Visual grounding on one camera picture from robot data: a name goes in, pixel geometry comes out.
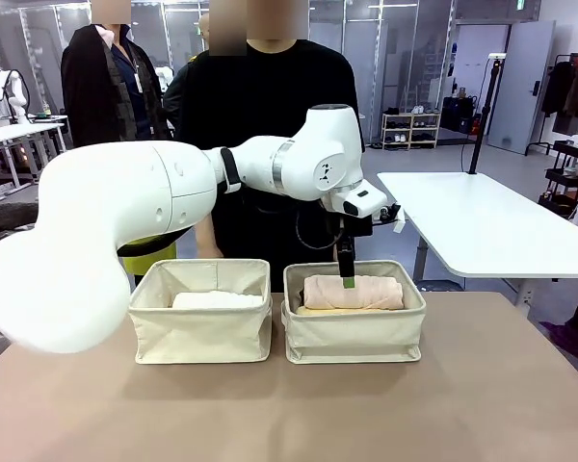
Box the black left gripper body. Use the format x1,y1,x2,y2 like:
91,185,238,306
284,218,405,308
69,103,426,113
334,215,375,241

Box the pink towel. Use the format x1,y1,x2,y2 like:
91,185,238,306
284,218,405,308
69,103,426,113
302,273,405,312

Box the pale yellow towel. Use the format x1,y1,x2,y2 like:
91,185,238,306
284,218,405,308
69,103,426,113
296,306,381,319

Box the white towel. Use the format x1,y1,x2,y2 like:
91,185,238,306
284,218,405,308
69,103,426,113
171,290,265,310

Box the person right forearm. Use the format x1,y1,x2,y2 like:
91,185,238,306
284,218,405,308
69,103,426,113
195,215,225,261

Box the cream canvas basket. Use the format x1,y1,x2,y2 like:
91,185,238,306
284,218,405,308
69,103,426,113
281,259,428,366
127,258,275,365

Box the wooden shoe rack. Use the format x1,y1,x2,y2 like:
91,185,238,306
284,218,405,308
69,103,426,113
380,111,442,151

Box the large white table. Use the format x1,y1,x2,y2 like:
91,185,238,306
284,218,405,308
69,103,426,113
376,170,578,309

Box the black bags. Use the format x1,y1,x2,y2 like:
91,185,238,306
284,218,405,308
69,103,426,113
440,94,478,134

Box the person in black shirt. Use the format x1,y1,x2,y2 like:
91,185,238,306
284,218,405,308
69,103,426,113
178,0,367,290

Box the black stand pole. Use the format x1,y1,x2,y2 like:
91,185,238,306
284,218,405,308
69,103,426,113
466,53,508,175

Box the black utility cart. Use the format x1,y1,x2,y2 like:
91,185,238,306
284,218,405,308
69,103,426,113
538,139,578,218

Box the grey door panel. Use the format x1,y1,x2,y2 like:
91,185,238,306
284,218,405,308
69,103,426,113
487,19,558,156

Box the person in black coat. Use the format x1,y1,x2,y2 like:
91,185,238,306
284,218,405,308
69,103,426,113
162,12,213,141

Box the clothes rack with coats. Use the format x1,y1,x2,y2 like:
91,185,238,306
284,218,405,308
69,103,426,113
540,51,578,137

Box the person in dark jacket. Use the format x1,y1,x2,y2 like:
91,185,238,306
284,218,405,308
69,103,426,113
60,0,174,148

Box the white background table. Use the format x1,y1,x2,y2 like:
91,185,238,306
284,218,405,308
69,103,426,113
0,114,71,206

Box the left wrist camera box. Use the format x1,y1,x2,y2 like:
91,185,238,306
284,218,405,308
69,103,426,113
370,202,407,236

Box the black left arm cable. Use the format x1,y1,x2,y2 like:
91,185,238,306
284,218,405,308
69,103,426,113
294,209,343,252

